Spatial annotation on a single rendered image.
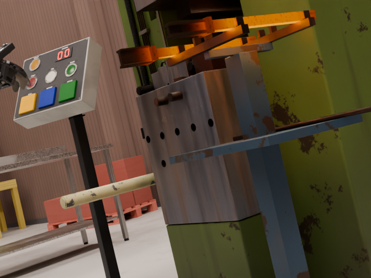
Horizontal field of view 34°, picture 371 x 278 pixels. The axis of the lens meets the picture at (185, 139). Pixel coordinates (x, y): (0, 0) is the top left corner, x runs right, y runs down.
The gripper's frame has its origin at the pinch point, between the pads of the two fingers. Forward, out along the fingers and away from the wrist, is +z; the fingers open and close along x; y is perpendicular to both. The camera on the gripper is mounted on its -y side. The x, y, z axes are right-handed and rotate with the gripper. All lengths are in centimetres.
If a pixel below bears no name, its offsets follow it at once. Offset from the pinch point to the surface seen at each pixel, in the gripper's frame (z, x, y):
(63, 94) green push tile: 10.2, 8.4, 2.2
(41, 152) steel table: 240, -240, -124
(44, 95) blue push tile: 10.2, -1.0, -0.2
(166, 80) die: 12, 53, 8
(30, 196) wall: 532, -557, -236
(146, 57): -28, 74, 30
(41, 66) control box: 11.0, -6.4, -15.2
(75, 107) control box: 14.0, 11.6, 6.5
